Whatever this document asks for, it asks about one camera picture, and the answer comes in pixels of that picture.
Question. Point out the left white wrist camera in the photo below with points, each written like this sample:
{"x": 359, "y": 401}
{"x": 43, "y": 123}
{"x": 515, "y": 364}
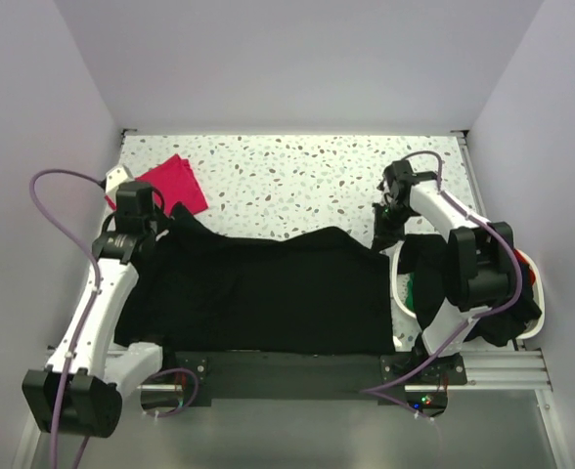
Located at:
{"x": 117, "y": 176}

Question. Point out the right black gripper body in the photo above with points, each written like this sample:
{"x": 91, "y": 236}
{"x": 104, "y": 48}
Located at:
{"x": 389, "y": 223}

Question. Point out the folded pink red t shirt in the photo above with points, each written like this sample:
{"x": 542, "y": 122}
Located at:
{"x": 177, "y": 183}

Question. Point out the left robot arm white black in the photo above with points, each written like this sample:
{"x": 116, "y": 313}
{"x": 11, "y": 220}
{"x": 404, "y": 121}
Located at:
{"x": 82, "y": 387}

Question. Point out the aluminium frame rail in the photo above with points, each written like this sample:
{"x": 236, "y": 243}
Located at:
{"x": 489, "y": 370}

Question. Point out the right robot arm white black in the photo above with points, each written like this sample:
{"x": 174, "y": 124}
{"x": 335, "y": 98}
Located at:
{"x": 481, "y": 275}

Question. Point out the black clothes in basket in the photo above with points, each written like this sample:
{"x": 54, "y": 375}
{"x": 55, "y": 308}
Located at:
{"x": 423, "y": 256}

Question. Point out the black t shirt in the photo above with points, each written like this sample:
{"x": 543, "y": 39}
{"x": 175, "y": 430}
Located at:
{"x": 321, "y": 293}

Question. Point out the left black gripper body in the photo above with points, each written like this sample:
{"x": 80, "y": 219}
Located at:
{"x": 158, "y": 223}

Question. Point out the green garment in basket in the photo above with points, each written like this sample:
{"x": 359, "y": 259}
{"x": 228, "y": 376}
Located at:
{"x": 409, "y": 300}

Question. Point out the white laundry basket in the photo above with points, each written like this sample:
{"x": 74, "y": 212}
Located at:
{"x": 398, "y": 291}

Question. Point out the red garment in basket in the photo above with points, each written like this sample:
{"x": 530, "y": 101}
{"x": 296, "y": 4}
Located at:
{"x": 523, "y": 260}

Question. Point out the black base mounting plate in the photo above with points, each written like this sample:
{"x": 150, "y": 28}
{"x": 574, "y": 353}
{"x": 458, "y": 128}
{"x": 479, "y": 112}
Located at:
{"x": 269, "y": 376}

